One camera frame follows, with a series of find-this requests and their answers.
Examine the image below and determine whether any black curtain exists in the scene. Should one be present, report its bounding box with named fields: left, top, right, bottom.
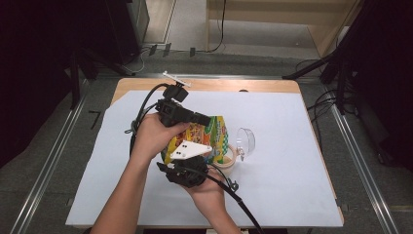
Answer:
left=354, top=0, right=413, bottom=170
left=0, top=0, right=110, bottom=167

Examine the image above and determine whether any person's right hand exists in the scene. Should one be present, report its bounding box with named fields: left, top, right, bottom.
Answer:
left=181, top=167, right=233, bottom=218

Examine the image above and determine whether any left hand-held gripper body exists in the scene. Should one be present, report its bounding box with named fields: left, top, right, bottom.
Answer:
left=155, top=70, right=196, bottom=129

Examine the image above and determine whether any metal floor rail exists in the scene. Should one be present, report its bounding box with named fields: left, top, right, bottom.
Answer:
left=9, top=77, right=91, bottom=234
left=324, top=84, right=400, bottom=234

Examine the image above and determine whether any person's left hand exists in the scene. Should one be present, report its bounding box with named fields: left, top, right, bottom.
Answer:
left=130, top=111, right=191, bottom=162

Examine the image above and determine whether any beige tape roll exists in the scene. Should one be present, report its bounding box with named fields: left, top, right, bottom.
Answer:
left=212, top=144, right=239, bottom=178

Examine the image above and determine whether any dark cabinet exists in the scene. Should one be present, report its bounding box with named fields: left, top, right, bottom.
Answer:
left=106, top=0, right=150, bottom=64

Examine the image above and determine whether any white floor cable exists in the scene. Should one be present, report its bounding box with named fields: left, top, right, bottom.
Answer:
left=125, top=48, right=147, bottom=74

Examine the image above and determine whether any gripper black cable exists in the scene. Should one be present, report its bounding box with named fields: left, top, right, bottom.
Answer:
left=176, top=164, right=266, bottom=234
left=124, top=82, right=171, bottom=157

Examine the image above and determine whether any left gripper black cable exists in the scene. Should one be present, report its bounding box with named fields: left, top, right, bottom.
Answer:
left=124, top=82, right=171, bottom=157

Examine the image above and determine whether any white table sheet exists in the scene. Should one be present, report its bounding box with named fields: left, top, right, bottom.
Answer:
left=64, top=89, right=345, bottom=228

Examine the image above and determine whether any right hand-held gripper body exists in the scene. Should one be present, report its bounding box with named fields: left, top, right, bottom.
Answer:
left=156, top=139, right=214, bottom=189

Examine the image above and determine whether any hanging black cable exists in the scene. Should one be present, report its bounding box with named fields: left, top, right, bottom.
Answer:
left=207, top=0, right=227, bottom=54

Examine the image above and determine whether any black metal stand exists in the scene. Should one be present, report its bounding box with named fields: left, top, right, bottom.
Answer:
left=282, top=0, right=413, bottom=115
left=69, top=48, right=134, bottom=110

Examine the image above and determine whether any light wooden shelf unit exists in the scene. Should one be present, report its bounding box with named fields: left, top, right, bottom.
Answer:
left=206, top=0, right=361, bottom=58

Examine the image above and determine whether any black floor cable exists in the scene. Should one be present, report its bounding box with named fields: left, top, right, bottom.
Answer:
left=306, top=89, right=345, bottom=147

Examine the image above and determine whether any yellow green snack bag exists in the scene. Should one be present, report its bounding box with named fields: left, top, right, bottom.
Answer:
left=161, top=115, right=230, bottom=165

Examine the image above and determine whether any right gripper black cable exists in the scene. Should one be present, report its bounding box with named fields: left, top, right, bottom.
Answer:
left=176, top=164, right=266, bottom=234

